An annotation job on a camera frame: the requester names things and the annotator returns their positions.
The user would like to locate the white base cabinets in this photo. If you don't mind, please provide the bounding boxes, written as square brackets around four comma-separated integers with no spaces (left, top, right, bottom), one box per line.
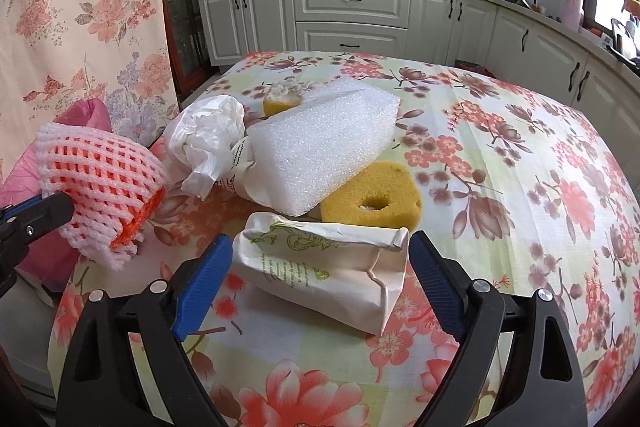
[194,0,640,168]

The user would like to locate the floral curtain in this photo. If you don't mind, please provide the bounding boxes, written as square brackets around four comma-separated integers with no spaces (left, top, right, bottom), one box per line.
[0,0,177,208]

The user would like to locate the dark red waste bin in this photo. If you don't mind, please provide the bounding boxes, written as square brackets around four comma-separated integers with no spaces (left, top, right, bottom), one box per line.
[452,59,497,78]

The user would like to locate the yellow sponge with hole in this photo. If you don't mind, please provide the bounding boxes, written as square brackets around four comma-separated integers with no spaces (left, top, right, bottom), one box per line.
[320,159,423,228]

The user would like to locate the pink thermos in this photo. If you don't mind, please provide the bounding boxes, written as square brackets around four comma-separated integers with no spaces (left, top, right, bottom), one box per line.
[564,0,587,32]

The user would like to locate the white printed paper bag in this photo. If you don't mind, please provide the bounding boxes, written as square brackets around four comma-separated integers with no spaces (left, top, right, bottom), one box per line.
[217,137,273,208]
[232,212,412,337]

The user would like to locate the brown glass door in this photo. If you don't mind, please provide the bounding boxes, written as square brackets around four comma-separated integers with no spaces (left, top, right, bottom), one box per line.
[161,0,226,102]

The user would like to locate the white plastic bag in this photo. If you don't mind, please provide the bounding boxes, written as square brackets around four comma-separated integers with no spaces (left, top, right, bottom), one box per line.
[162,97,248,200]

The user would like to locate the white foam block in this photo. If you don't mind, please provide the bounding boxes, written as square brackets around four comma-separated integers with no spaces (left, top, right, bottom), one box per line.
[245,76,403,217]

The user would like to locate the foam net with orange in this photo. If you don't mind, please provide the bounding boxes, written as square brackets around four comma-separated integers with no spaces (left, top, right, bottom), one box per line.
[34,123,171,272]

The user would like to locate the yellow sponge piece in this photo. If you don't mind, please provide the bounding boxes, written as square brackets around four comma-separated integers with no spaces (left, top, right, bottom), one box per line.
[262,79,303,118]

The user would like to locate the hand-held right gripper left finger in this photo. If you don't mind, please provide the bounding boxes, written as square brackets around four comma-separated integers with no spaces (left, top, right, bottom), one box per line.
[57,233,236,427]

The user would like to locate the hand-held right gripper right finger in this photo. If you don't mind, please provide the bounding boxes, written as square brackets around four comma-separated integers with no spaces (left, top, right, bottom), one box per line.
[407,229,588,427]

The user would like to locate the pink trash bin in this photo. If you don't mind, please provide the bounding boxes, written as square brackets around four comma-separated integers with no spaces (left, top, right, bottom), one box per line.
[0,99,113,288]

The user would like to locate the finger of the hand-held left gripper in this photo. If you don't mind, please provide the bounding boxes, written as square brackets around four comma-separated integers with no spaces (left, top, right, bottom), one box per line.
[0,191,76,254]

